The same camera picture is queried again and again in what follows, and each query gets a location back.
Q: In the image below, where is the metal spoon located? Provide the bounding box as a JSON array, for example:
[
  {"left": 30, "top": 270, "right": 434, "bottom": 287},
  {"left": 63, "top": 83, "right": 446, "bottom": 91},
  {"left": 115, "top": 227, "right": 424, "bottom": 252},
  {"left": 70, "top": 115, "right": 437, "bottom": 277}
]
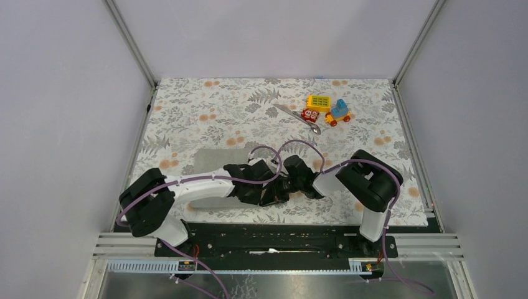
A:
[{"left": 304, "top": 120, "right": 321, "bottom": 135}]

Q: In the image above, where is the grey cloth napkin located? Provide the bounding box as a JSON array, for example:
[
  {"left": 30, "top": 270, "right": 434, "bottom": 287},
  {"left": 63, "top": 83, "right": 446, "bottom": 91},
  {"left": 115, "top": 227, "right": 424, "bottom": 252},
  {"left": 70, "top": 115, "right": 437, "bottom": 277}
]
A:
[{"left": 187, "top": 148, "right": 257, "bottom": 211}]

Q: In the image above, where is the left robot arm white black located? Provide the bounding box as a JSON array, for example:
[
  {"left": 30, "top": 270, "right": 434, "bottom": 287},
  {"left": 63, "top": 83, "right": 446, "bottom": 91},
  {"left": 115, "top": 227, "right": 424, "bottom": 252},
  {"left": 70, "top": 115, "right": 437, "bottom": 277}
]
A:
[{"left": 116, "top": 159, "right": 290, "bottom": 256}]

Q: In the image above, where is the red toy block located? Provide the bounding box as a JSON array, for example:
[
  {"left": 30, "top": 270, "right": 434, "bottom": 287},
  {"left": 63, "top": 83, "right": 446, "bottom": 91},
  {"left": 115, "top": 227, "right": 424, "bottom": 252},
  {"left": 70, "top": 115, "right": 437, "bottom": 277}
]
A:
[{"left": 301, "top": 108, "right": 320, "bottom": 123}]

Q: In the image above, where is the floral tablecloth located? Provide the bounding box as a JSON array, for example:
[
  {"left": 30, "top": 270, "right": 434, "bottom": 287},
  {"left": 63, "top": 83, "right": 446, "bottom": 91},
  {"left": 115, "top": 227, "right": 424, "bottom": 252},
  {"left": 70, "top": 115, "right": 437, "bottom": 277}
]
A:
[{"left": 131, "top": 78, "right": 427, "bottom": 226}]

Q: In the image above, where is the yellow toy brick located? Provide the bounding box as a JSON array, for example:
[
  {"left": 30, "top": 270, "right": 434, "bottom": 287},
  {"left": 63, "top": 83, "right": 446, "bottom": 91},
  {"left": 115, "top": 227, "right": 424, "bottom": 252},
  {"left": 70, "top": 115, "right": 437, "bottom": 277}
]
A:
[{"left": 306, "top": 95, "right": 332, "bottom": 113}]

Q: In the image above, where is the blue yellow toy car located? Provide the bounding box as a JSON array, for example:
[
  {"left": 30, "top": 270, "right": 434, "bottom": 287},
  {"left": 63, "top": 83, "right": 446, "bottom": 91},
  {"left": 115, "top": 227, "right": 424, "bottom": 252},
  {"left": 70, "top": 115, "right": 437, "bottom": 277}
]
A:
[{"left": 324, "top": 99, "right": 352, "bottom": 126}]

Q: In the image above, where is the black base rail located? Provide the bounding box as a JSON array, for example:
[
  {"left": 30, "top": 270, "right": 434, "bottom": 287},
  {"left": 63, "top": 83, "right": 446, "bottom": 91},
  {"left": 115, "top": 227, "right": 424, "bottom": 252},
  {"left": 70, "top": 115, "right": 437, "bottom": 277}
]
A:
[{"left": 113, "top": 221, "right": 442, "bottom": 273}]

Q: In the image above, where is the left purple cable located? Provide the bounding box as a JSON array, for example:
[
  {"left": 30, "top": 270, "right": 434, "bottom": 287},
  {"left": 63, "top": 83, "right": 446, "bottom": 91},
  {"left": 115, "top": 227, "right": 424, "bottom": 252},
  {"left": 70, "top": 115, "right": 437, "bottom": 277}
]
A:
[{"left": 115, "top": 145, "right": 283, "bottom": 299}]

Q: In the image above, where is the white slotted cable duct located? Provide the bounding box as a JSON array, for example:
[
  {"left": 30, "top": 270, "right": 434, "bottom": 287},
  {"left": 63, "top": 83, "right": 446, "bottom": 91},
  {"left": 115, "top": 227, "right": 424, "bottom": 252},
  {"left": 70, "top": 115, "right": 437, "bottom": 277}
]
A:
[{"left": 107, "top": 260, "right": 373, "bottom": 276}]

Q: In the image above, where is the right aluminium frame post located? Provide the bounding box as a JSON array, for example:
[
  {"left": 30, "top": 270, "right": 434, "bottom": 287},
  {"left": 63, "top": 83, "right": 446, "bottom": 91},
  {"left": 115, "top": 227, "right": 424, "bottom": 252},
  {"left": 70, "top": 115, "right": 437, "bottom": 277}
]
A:
[{"left": 392, "top": 0, "right": 447, "bottom": 87}]

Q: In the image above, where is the aluminium frame post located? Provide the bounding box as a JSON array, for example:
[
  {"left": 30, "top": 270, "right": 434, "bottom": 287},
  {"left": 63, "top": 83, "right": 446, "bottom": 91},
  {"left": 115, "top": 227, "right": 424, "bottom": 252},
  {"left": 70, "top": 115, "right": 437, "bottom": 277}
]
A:
[
  {"left": 392, "top": 0, "right": 447, "bottom": 87},
  {"left": 102, "top": 0, "right": 158, "bottom": 88}
]

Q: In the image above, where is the left aluminium frame post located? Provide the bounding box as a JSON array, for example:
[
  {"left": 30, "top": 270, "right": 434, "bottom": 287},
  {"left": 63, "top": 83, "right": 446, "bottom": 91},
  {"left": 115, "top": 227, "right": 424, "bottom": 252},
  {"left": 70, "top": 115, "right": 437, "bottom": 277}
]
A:
[{"left": 102, "top": 0, "right": 158, "bottom": 88}]

